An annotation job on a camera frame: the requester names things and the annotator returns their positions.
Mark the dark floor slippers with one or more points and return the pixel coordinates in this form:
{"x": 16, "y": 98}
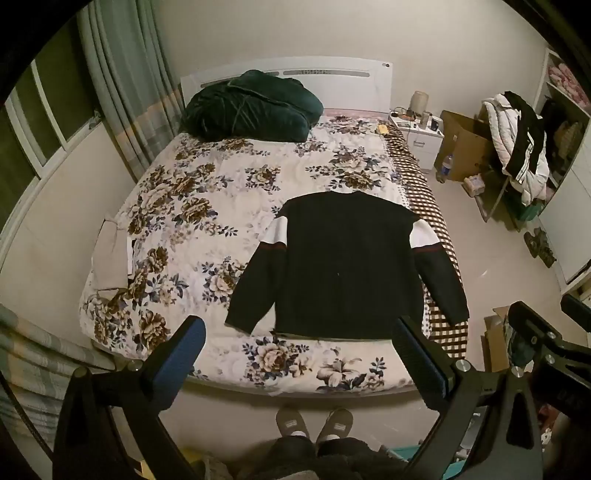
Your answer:
{"x": 540, "y": 244}

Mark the pink cloth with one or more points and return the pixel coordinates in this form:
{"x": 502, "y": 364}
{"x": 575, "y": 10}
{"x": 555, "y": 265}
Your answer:
{"x": 565, "y": 78}

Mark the beige folded cloth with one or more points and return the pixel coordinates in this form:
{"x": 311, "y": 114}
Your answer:
{"x": 110, "y": 258}

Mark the person's dark trousers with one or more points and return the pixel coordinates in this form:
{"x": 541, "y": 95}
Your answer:
{"x": 323, "y": 457}

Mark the black and white jacket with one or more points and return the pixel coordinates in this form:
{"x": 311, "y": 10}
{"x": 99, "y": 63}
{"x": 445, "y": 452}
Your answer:
{"x": 526, "y": 127}

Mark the small yellow packet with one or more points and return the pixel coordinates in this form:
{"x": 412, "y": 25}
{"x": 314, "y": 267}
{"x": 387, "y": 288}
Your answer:
{"x": 382, "y": 128}

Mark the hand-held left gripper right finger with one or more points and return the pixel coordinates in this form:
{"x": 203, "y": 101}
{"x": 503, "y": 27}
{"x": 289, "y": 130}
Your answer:
{"x": 421, "y": 364}

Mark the dark green blanket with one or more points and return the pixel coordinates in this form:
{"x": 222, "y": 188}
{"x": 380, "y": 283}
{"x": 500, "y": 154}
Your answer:
{"x": 249, "y": 108}

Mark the large cardboard box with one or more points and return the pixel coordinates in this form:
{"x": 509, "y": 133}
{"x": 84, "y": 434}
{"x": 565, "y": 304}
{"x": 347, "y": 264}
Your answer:
{"x": 464, "y": 141}

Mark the person's grey slipper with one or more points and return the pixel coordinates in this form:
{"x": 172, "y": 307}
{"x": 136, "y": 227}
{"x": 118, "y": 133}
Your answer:
{"x": 292, "y": 421}
{"x": 336, "y": 423}

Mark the white wardrobe shelf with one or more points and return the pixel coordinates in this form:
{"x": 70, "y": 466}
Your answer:
{"x": 570, "y": 184}

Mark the beige table lamp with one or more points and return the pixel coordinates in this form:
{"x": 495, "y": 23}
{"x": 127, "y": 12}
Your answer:
{"x": 419, "y": 102}

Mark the floral quilt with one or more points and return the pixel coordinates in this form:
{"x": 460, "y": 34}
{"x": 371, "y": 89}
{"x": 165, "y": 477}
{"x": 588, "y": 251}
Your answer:
{"x": 194, "y": 221}

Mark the striped cloth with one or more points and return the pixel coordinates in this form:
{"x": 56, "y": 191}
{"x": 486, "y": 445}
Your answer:
{"x": 32, "y": 355}

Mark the plastic water bottle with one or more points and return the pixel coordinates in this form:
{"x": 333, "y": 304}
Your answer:
{"x": 445, "y": 168}

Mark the grey green curtain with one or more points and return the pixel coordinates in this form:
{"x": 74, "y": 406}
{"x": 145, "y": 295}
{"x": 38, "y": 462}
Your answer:
{"x": 124, "y": 78}

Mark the white headboard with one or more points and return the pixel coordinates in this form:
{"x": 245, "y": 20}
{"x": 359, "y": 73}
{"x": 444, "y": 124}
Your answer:
{"x": 360, "y": 83}

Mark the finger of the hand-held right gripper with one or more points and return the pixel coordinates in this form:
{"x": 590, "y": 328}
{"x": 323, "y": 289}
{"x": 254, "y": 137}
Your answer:
{"x": 531, "y": 321}

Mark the window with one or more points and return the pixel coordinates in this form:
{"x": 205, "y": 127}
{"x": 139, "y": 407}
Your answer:
{"x": 41, "y": 115}

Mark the small patterned box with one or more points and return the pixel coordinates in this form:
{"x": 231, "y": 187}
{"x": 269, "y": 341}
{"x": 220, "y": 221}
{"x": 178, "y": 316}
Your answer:
{"x": 475, "y": 184}

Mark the white nightstand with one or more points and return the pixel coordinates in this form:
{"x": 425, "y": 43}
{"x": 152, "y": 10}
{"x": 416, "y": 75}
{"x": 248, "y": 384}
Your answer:
{"x": 422, "y": 136}

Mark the black and white sweater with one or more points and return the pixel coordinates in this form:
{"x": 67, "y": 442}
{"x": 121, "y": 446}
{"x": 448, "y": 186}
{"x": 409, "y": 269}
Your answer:
{"x": 341, "y": 267}

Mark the small cardboard box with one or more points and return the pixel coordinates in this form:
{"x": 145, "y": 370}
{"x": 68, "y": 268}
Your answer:
{"x": 496, "y": 339}

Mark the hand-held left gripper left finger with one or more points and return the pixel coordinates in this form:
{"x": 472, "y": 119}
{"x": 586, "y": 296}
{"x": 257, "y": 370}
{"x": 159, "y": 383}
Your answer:
{"x": 187, "y": 350}

